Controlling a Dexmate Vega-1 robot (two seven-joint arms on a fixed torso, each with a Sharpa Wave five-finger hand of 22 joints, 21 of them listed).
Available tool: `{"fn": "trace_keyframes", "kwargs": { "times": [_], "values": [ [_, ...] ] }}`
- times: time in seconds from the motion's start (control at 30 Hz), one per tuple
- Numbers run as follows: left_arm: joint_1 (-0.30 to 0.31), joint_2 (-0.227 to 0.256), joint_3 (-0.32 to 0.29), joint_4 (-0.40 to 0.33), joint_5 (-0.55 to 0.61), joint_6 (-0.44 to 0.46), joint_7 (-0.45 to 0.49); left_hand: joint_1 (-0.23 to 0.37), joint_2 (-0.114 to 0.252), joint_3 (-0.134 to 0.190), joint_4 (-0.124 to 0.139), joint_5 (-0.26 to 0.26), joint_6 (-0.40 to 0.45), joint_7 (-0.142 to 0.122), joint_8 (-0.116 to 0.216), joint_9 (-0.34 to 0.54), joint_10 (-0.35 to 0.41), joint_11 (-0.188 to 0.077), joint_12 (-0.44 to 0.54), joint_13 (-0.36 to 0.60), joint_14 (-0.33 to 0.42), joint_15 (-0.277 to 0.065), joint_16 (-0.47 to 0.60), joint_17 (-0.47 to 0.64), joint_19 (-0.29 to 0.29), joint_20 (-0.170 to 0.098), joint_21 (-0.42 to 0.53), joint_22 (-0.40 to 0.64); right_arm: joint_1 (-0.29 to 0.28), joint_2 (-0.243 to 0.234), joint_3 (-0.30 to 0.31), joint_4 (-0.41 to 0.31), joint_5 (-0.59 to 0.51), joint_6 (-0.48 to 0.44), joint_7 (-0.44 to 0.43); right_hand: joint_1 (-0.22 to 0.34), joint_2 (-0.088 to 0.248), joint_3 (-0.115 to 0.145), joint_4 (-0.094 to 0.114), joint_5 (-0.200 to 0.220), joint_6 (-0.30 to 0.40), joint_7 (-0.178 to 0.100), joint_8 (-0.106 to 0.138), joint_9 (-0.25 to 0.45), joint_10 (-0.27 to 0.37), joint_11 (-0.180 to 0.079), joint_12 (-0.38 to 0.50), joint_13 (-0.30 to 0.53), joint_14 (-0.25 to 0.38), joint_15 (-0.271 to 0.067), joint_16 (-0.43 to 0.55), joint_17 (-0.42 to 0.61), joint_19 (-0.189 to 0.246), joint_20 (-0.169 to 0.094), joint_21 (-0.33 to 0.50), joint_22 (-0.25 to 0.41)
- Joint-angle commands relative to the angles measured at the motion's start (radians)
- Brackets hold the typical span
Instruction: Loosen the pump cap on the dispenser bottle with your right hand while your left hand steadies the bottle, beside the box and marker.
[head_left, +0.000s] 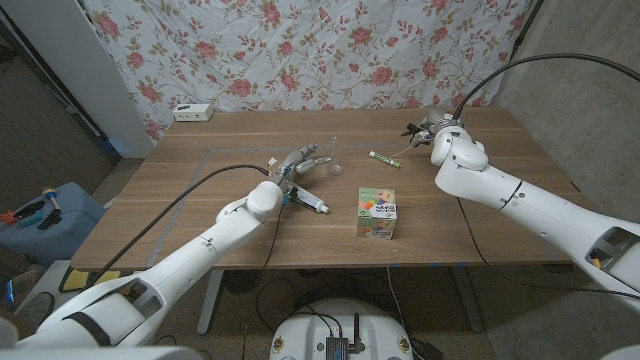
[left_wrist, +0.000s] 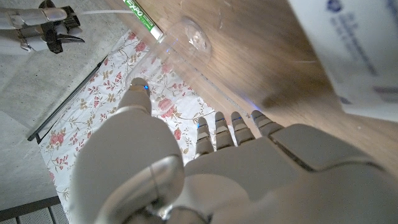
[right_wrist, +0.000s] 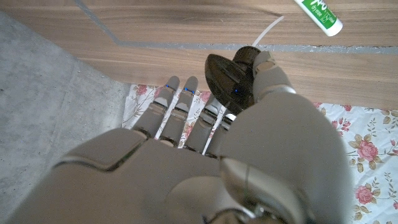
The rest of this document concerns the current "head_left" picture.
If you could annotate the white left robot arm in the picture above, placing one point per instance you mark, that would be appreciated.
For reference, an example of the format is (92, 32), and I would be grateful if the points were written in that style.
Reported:
(200, 250)

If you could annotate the white toothpaste tube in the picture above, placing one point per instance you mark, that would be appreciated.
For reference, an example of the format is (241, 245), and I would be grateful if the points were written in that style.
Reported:
(312, 201)

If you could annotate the blue hand tool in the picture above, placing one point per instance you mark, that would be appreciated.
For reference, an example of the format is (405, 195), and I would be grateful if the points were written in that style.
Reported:
(32, 219)

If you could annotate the orange tool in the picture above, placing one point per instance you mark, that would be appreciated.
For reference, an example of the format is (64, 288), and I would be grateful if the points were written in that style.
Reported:
(7, 218)

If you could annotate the blue plastic container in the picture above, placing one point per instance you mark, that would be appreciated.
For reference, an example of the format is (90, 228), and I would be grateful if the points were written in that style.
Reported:
(70, 240)

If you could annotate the floral cloth backdrop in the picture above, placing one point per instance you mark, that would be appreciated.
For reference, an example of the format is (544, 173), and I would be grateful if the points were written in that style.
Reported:
(310, 50)

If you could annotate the black brush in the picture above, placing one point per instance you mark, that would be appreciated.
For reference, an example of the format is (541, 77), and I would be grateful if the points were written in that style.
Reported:
(50, 220)

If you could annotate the green whiteboard marker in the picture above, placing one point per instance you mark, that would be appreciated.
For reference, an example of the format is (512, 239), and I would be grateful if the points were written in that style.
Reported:
(387, 160)

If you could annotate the clear plastic bottle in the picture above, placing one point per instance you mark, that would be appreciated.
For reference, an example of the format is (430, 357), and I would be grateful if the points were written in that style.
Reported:
(335, 160)

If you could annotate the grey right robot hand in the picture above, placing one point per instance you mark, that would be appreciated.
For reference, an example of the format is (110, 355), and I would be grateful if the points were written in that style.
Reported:
(435, 127)

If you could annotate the black stand pole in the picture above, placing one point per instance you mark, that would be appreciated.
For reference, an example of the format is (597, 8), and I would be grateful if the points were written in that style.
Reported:
(526, 30)

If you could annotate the white table leg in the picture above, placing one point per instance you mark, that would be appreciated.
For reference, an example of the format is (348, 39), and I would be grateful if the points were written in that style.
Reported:
(210, 300)

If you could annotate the colourful small cardboard box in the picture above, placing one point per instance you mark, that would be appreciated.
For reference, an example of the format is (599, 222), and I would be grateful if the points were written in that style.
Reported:
(376, 215)

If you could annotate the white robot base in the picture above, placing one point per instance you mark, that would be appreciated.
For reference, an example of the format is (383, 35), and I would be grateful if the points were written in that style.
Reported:
(320, 330)

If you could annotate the grey table leg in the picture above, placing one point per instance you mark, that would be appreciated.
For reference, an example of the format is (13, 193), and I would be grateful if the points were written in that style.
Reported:
(467, 300)

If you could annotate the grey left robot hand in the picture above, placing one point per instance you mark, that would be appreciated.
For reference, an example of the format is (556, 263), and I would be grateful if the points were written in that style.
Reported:
(297, 162)

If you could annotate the white power strip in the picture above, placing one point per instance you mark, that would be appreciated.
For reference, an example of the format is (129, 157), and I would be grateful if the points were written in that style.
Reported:
(192, 112)

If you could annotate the yellow and blue knob tool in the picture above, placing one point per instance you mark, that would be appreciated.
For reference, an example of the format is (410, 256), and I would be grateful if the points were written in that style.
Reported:
(50, 195)

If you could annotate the white board panel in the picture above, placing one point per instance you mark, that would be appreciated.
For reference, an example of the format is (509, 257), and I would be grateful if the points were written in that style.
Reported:
(65, 50)

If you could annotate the black trigger spray cap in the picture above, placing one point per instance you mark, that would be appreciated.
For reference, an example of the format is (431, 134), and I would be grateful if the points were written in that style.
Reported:
(414, 134)

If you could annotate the yellow and black floor object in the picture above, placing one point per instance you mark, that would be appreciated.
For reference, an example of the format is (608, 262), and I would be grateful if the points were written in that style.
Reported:
(75, 281)

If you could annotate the black round disc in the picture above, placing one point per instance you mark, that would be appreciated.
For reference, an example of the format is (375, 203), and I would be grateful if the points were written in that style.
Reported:
(242, 281)

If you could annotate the grey shoe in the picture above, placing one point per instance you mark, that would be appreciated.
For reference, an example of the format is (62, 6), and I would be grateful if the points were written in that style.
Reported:
(36, 309)

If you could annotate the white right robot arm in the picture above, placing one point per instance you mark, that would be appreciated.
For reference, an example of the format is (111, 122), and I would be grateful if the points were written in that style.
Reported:
(525, 205)

